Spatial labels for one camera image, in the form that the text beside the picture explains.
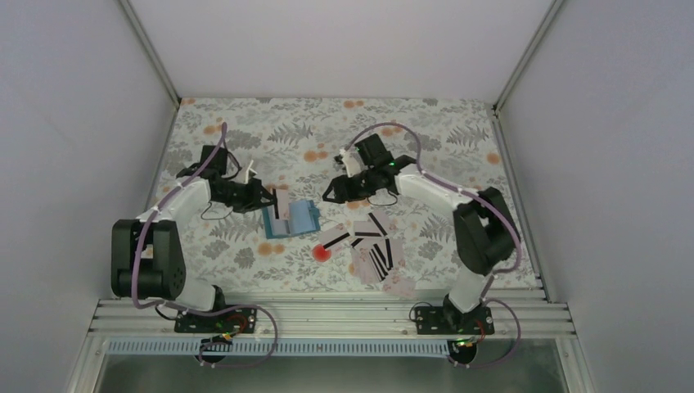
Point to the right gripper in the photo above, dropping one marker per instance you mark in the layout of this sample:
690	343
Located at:
344	191

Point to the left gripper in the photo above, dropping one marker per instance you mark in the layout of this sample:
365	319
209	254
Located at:
255	190

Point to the black stripe white card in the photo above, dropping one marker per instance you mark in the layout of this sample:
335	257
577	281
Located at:
282	204

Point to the teal card holder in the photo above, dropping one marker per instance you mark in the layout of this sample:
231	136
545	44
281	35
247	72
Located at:
303	219

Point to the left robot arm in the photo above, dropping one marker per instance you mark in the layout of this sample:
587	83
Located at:
147	260

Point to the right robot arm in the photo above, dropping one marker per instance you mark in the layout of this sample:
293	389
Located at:
483	227

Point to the black striped card pile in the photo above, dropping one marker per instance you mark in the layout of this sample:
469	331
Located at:
376	253

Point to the floral table mat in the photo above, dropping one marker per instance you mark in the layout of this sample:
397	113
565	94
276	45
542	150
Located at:
293	143

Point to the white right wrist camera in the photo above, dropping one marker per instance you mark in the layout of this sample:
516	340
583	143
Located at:
348	162

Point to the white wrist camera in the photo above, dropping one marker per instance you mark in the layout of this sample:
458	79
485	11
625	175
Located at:
247	172
348	162

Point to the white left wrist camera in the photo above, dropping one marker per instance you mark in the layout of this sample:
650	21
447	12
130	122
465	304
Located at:
247	172

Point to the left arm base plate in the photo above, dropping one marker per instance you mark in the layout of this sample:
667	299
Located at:
238	321

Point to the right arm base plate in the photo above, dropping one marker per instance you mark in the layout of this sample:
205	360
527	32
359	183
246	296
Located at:
437	320

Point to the aluminium rail frame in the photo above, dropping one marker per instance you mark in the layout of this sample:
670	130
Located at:
351	315

